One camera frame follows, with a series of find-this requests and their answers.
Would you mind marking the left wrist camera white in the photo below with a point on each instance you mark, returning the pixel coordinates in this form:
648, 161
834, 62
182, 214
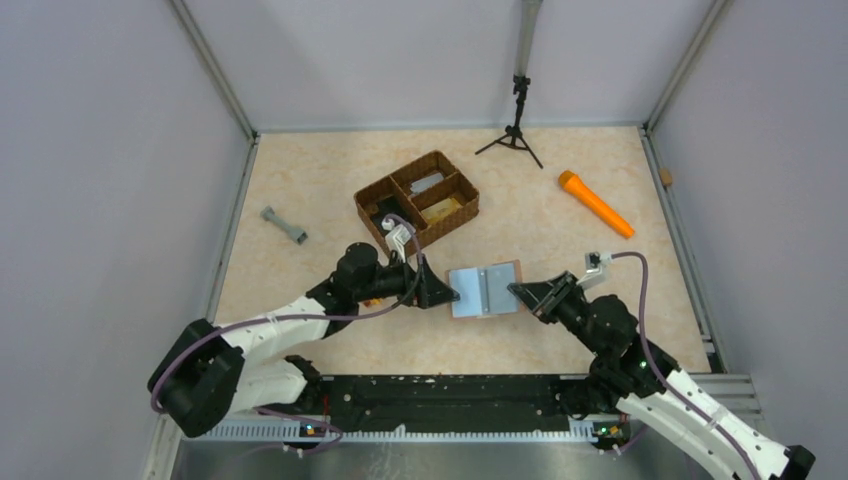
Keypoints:
396, 238

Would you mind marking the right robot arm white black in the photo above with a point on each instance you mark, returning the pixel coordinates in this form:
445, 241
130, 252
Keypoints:
634, 376

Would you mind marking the grey credit card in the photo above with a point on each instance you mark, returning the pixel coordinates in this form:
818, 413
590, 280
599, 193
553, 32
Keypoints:
496, 278

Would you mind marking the brown wicker divided basket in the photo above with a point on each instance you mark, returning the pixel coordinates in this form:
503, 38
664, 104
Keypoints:
443, 234

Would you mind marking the brown leather card holder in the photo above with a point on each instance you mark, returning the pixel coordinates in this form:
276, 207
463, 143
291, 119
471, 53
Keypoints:
468, 282

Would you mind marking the silver card in basket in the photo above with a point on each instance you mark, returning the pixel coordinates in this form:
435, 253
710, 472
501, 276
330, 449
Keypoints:
422, 184

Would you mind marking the black mini tripod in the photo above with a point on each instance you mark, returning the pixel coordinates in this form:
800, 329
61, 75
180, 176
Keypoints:
513, 137

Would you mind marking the orange flashlight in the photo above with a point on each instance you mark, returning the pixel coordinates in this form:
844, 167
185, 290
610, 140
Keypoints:
571, 183

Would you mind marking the small tan block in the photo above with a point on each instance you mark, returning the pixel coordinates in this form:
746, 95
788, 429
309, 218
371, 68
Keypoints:
665, 176

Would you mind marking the grey plastic connector piece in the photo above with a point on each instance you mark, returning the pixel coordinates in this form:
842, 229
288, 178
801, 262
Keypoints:
295, 233

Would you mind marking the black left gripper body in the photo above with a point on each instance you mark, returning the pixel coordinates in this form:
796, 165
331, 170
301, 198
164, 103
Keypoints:
421, 283

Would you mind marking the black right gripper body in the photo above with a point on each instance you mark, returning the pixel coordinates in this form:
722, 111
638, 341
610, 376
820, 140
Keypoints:
556, 301

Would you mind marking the black object in basket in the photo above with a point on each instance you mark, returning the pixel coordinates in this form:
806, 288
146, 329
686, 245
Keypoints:
387, 206

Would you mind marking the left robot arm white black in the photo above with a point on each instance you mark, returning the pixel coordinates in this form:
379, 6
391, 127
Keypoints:
211, 371

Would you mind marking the gold card in basket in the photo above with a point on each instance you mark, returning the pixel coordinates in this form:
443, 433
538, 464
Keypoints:
440, 210

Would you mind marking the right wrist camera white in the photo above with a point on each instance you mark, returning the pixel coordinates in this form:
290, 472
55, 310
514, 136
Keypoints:
596, 264

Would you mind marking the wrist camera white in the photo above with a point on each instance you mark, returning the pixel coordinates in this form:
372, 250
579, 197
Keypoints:
396, 238
596, 264

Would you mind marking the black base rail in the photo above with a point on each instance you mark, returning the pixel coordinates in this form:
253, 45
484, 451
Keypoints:
460, 404

